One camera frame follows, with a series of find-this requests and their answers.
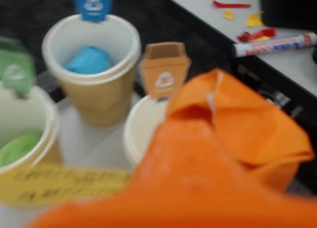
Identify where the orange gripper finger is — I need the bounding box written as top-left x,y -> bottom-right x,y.
23,120 -> 317,228

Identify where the orange paper wad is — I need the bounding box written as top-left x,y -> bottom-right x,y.
165,68 -> 316,193

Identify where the blue paper wad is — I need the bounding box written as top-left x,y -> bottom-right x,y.
63,45 -> 111,75

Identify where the green paper wad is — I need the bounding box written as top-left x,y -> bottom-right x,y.
0,130 -> 43,168

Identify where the paper cup with orange label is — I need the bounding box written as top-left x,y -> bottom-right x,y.
122,93 -> 175,169

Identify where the orange recycling bin label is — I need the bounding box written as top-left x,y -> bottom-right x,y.
138,41 -> 192,103

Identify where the paper cup with blue label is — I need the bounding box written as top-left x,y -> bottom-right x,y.
41,14 -> 142,128

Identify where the yellow welcome paper sign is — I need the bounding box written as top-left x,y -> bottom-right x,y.
0,163 -> 136,207

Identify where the paper cup with green label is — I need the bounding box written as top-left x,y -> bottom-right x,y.
0,86 -> 63,181

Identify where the red yellow candy wrapper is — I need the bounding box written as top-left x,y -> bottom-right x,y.
212,0 -> 277,43

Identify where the blue recycling bin label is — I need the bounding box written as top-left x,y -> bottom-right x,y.
72,0 -> 115,23

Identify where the green recycling bin label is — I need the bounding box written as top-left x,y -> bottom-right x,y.
0,37 -> 37,99

